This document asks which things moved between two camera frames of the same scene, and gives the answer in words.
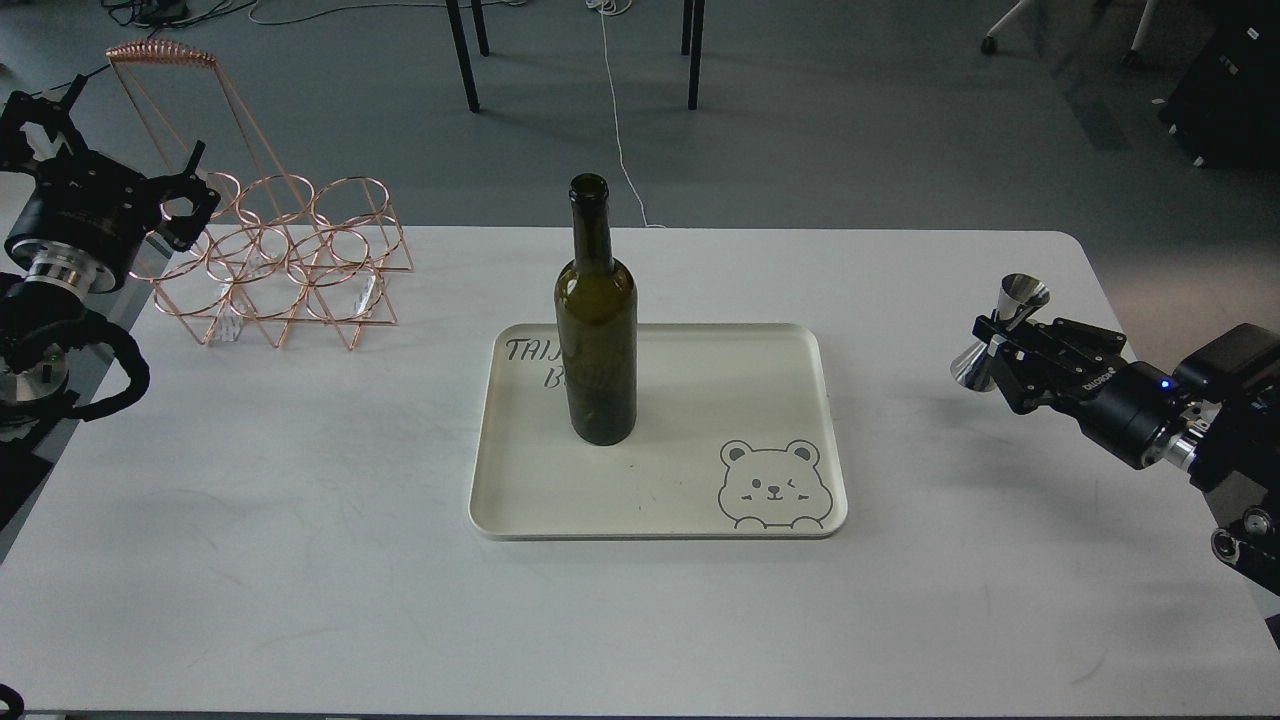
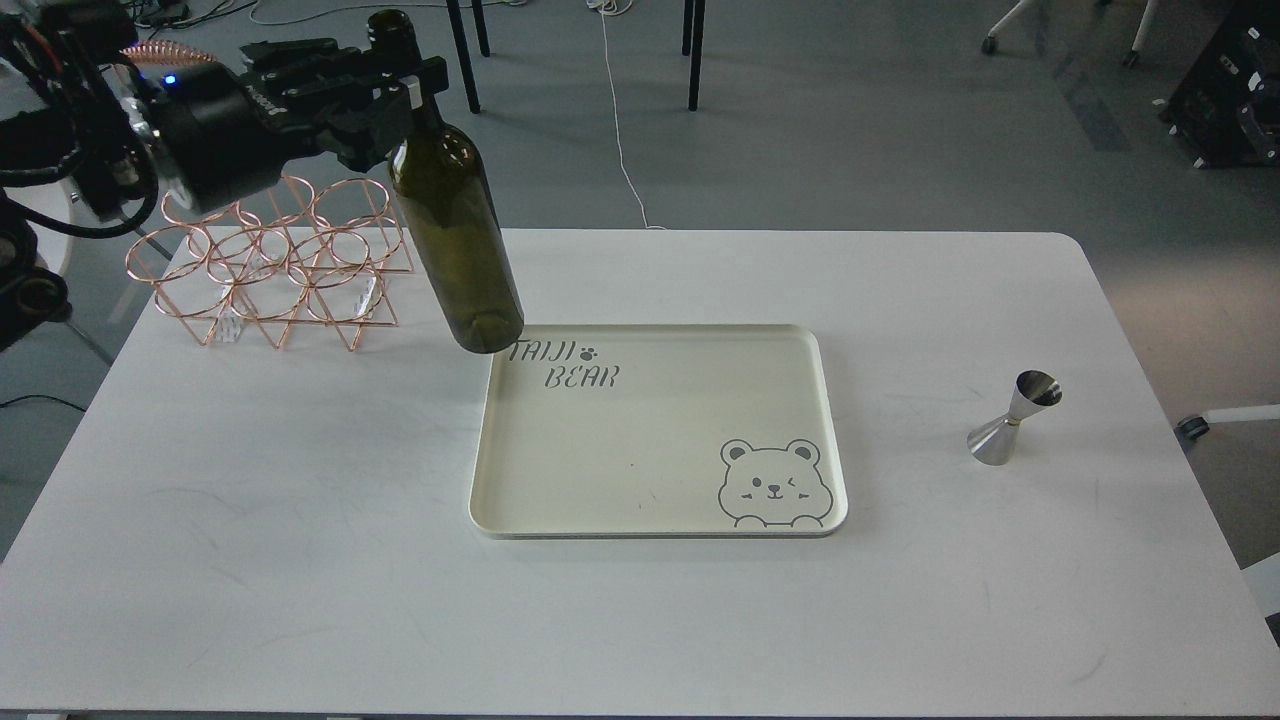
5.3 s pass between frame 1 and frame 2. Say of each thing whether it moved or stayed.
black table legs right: stayed
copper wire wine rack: stayed
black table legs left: stayed
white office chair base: stayed
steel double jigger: moved
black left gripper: moved
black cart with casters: stayed
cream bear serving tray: stayed
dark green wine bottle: moved
